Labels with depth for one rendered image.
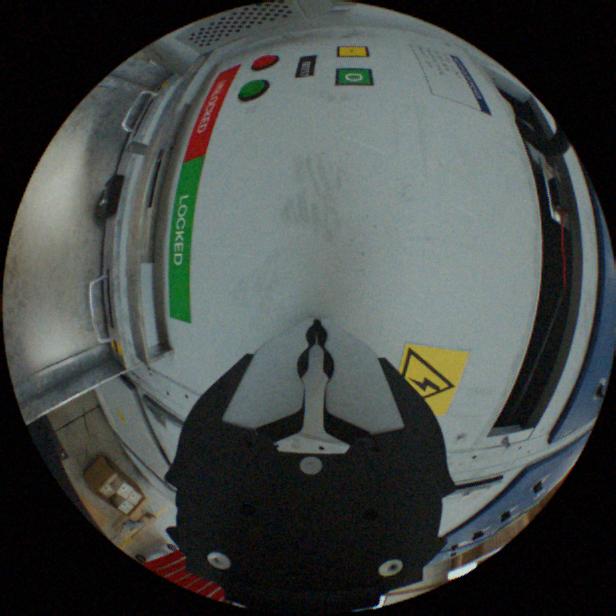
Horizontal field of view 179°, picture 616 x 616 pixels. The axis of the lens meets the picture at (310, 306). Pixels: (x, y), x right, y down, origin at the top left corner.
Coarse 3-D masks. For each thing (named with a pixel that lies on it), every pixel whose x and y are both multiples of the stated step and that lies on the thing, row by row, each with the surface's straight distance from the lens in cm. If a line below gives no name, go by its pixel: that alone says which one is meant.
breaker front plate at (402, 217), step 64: (320, 64) 25; (384, 64) 24; (192, 128) 27; (256, 128) 20; (320, 128) 17; (384, 128) 17; (448, 128) 19; (512, 128) 24; (128, 192) 36; (256, 192) 17; (320, 192) 15; (384, 192) 14; (448, 192) 16; (512, 192) 19; (192, 256) 20; (256, 256) 16; (320, 256) 14; (384, 256) 14; (448, 256) 15; (512, 256) 17; (128, 320) 34; (192, 320) 21; (256, 320) 17; (384, 320) 14; (448, 320) 15; (512, 320) 18; (192, 384) 25; (320, 384) 17; (448, 448) 22
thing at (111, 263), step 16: (160, 96) 46; (144, 112) 47; (144, 128) 41; (128, 144) 44; (128, 160) 39; (128, 176) 37; (112, 224) 37; (112, 240) 36; (112, 256) 36; (112, 272) 36; (112, 288) 36; (112, 304) 37; (112, 320) 39; (128, 352) 38
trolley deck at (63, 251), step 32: (96, 96) 51; (128, 96) 53; (64, 128) 47; (96, 128) 47; (64, 160) 44; (96, 160) 45; (32, 192) 43; (64, 192) 42; (96, 192) 43; (32, 224) 41; (64, 224) 41; (96, 224) 42; (32, 256) 41; (64, 256) 41; (96, 256) 42; (32, 288) 41; (64, 288) 41; (96, 288) 42; (32, 320) 41; (64, 320) 42; (96, 320) 43; (32, 352) 43; (64, 352) 43
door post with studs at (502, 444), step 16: (144, 368) 47; (160, 384) 44; (176, 384) 38; (176, 400) 41; (192, 400) 37; (496, 432) 39; (512, 432) 37; (528, 432) 41; (288, 448) 31; (304, 448) 30; (320, 448) 29; (336, 448) 28; (480, 448) 34; (496, 448) 36; (512, 448) 40; (528, 448) 45; (448, 464) 34; (464, 464) 35; (480, 464) 38
